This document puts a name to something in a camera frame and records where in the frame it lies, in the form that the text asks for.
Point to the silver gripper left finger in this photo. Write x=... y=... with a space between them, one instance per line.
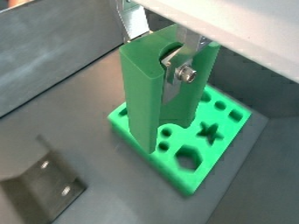
x=131 y=18

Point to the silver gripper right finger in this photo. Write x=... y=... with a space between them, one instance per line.
x=177 y=61

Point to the green shape sorter board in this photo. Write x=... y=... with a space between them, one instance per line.
x=187 y=152

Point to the black curved holder stand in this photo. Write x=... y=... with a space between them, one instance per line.
x=41 y=192

